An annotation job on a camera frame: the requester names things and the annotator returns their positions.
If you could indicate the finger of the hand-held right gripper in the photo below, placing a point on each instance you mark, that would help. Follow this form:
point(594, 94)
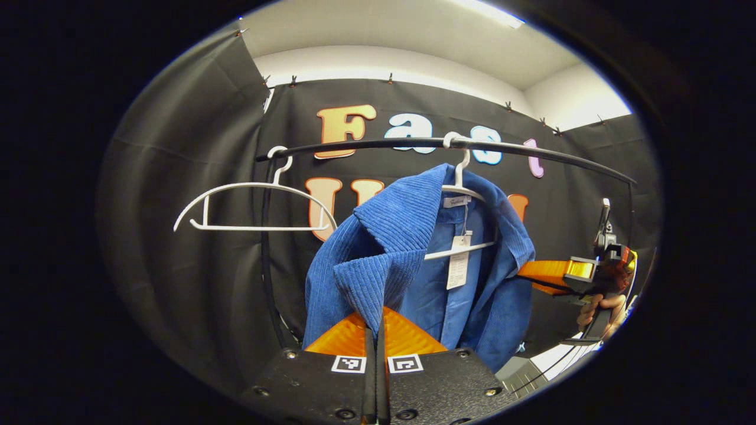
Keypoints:
point(546, 271)

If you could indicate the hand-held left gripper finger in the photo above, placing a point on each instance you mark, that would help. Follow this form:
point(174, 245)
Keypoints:
point(370, 383)
point(382, 383)

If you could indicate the white clothes hanger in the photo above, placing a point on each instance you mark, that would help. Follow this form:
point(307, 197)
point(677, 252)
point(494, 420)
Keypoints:
point(459, 177)
point(260, 228)

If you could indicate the black clothes rack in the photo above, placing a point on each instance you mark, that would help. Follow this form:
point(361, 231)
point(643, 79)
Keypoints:
point(384, 143)

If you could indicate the white paper garment tag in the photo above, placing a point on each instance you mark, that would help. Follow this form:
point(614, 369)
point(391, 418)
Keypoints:
point(459, 265)

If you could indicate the black backdrop cloth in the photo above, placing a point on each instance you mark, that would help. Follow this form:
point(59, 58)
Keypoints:
point(177, 265)

